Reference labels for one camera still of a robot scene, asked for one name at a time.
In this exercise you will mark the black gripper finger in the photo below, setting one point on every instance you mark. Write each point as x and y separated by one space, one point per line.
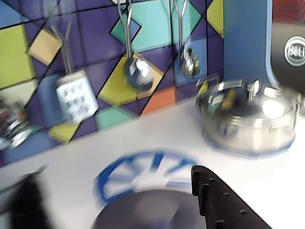
28 205
226 205

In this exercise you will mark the dark gray round lid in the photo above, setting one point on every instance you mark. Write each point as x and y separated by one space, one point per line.
147 210

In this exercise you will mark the steel pot lid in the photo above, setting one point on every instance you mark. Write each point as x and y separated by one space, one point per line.
238 105

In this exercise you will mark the steel pot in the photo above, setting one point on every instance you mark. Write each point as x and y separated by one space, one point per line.
250 136

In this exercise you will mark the blue printed stove burner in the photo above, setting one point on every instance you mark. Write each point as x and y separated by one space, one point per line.
112 174

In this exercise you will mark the steel serving spoon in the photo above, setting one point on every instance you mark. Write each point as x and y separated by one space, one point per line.
189 62

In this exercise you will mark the steel ladle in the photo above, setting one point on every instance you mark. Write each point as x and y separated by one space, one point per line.
138 74

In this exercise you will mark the blue toy kitchen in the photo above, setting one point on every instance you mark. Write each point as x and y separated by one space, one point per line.
245 35

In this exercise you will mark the black Dell monitor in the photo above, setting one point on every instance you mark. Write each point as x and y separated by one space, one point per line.
290 35

